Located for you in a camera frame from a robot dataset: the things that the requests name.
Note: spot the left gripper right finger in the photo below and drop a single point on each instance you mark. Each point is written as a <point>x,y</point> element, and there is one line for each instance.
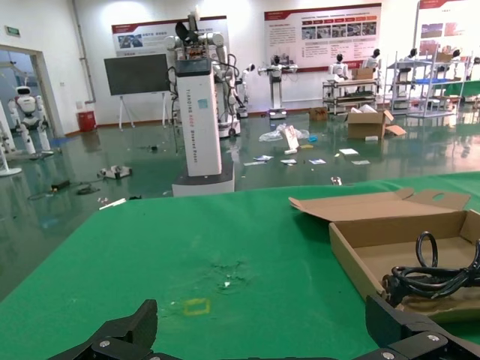
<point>405,333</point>

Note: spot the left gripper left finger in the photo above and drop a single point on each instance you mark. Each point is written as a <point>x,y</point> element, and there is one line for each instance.
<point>120,337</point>

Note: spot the open cardboard box torn rim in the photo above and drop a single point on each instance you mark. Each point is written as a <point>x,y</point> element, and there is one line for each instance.
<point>375,217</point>

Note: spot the large open cardboard box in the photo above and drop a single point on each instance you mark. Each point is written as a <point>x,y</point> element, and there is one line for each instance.
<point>363,125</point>

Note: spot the small printed cardboard box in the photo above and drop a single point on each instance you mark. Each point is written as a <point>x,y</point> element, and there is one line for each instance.
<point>318,113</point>

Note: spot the cardboard box on cart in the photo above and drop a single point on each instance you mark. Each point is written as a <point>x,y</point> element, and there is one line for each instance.
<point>363,73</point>

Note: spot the green table cloth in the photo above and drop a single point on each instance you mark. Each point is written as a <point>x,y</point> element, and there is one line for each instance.
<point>150,255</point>

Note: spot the white stick pieces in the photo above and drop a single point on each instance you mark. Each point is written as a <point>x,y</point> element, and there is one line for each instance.
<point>112,204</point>

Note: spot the white floor device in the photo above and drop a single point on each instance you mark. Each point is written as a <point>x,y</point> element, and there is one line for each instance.
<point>114,171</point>

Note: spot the silver metal clip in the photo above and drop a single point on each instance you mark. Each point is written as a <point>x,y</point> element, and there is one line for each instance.
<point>335,180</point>

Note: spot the white paper sheet on floor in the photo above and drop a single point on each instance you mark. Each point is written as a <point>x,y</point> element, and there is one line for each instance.
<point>348,152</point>

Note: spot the red bin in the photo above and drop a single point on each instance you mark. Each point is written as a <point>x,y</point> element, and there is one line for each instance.
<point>86,122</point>

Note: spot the white standing sign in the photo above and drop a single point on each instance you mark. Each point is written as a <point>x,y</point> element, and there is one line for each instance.
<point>289,138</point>

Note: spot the clear plastic bag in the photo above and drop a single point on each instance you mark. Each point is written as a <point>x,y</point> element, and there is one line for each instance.
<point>272,135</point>

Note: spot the metal cart rack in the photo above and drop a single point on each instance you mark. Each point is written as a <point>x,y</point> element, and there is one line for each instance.
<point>348,97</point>

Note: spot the white humanoid robot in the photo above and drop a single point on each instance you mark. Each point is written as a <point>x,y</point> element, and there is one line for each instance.
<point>28,112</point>
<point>339,69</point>
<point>372,62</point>

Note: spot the metal shelving unit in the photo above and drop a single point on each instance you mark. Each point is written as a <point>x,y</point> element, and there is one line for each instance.
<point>427,86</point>

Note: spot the dark display board on stand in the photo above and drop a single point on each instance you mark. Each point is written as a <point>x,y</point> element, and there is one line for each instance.
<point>135,73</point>

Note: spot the white robot with outstretched arms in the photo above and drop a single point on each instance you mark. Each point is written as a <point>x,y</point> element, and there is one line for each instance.
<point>276,82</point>

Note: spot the green exit sign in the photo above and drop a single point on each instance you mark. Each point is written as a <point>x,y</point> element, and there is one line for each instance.
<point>12,31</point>

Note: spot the wide wall poster photo row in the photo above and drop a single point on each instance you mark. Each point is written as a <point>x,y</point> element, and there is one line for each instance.
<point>322,45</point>

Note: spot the wall poster with robot logo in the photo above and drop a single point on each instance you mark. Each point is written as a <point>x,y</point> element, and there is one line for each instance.
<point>150,35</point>

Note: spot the wall poster with red photos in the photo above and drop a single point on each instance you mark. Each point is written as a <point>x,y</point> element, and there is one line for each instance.
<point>450,26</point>

